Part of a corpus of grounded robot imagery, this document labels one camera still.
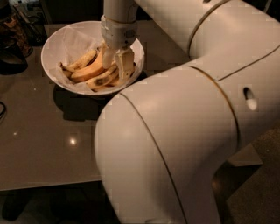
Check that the black wire basket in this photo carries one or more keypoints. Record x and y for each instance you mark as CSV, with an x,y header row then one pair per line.
x,y
34,29

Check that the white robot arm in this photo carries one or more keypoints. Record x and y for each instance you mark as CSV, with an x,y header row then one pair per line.
x,y
159,142

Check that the small banana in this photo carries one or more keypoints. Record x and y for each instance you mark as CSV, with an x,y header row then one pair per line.
x,y
133,69
67,73

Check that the white bowl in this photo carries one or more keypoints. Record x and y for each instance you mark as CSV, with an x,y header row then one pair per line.
x,y
55,46

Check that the upper left spotted banana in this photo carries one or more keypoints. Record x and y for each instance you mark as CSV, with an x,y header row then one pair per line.
x,y
81,62

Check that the small left banana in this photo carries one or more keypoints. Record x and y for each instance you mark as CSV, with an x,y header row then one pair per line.
x,y
67,73

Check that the patterned brown jar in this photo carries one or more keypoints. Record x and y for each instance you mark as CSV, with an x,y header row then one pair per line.
x,y
10,26

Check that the dark cabinet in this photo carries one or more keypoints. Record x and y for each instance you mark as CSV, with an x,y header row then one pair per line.
x,y
71,11

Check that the black kettle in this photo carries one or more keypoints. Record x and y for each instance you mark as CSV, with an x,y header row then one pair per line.
x,y
12,61

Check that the large orange-yellow banana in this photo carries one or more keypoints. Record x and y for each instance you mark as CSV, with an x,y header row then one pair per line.
x,y
88,72

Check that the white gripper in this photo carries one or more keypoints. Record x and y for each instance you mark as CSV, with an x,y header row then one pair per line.
x,y
119,34

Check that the long spotted banana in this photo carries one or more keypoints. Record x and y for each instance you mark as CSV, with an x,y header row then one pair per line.
x,y
103,79

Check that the small right banana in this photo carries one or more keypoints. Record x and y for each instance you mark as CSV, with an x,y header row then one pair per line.
x,y
133,69

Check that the lower right banana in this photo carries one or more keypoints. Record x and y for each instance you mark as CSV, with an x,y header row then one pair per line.
x,y
114,82

